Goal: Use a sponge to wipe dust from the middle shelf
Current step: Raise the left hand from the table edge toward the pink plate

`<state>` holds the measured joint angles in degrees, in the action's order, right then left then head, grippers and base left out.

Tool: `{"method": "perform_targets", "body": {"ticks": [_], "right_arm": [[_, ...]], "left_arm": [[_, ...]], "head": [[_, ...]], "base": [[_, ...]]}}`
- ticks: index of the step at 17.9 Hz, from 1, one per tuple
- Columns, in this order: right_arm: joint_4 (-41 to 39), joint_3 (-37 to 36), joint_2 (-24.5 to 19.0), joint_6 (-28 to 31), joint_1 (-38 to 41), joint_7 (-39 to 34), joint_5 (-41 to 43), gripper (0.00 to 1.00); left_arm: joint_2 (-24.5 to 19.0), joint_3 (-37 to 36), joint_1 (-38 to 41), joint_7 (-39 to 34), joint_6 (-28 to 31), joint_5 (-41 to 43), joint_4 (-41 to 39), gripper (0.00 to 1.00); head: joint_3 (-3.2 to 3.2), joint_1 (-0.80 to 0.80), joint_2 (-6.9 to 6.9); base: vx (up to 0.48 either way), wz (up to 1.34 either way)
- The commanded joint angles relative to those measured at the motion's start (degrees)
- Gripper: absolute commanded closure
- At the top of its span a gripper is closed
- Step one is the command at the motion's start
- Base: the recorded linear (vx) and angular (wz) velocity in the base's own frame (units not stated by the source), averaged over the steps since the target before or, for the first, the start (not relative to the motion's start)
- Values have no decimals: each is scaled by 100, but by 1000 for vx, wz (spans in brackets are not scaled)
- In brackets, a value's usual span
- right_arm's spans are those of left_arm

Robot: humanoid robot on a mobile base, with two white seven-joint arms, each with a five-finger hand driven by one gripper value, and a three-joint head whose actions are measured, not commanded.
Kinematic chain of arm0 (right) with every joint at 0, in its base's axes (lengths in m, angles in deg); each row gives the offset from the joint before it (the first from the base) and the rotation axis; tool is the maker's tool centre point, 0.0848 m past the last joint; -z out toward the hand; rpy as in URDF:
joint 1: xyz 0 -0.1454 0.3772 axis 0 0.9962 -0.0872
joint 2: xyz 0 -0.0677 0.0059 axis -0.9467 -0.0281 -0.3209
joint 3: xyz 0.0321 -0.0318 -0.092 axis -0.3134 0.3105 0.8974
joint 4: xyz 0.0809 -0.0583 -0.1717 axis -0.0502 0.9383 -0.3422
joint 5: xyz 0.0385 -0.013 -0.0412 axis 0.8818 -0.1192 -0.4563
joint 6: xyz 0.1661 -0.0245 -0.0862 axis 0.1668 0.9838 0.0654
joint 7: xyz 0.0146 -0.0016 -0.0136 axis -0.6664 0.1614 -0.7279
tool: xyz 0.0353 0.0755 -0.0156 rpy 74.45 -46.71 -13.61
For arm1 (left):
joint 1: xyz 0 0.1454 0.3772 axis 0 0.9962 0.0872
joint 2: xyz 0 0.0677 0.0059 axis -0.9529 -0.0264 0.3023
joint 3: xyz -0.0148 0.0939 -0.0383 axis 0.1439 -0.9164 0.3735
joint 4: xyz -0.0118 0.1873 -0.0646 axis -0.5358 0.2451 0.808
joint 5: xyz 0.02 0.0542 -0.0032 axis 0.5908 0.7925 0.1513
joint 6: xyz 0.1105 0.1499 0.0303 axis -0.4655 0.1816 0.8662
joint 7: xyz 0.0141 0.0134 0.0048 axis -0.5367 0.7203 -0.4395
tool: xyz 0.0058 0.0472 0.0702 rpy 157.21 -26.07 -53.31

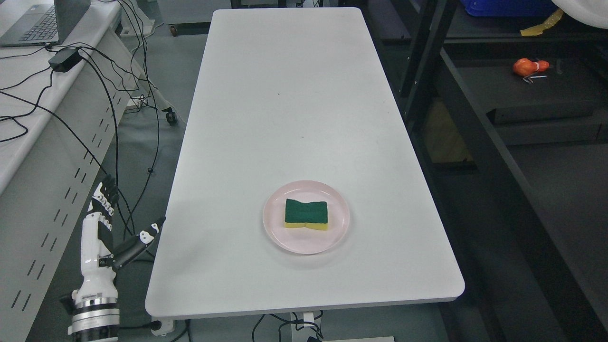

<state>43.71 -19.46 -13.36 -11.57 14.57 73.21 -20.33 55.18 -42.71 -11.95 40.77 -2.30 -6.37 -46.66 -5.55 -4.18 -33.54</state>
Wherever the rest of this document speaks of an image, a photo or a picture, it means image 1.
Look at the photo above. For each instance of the yellow tape strip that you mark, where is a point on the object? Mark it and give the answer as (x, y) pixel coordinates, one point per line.
(549, 23)

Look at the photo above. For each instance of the white power strip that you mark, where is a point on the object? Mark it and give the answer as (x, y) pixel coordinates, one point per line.
(135, 104)

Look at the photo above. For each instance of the white side desk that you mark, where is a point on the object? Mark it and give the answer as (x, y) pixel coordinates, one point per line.
(50, 156)

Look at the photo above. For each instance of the blue plastic bin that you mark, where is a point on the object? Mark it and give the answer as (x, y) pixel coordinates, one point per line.
(509, 8)

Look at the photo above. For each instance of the white rectangular table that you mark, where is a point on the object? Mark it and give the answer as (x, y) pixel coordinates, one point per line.
(286, 95)

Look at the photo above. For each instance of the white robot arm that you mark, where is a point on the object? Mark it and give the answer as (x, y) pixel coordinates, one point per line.
(95, 319)

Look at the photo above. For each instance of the grey laptop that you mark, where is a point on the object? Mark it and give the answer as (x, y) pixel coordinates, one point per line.
(46, 24)

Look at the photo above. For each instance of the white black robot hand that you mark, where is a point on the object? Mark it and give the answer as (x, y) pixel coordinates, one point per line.
(99, 258)

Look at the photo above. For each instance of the white floor socket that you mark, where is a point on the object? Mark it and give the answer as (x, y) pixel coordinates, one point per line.
(162, 326)

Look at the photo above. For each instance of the black power adapter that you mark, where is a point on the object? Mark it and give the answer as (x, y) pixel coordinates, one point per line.
(65, 59)

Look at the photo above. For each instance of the black metal shelf rack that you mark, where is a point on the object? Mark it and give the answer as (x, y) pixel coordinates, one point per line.
(517, 165)

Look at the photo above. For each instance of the green yellow sponge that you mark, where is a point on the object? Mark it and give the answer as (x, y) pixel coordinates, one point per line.
(313, 215)

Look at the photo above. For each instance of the pink round plate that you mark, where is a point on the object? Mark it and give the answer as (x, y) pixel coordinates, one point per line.
(304, 241)

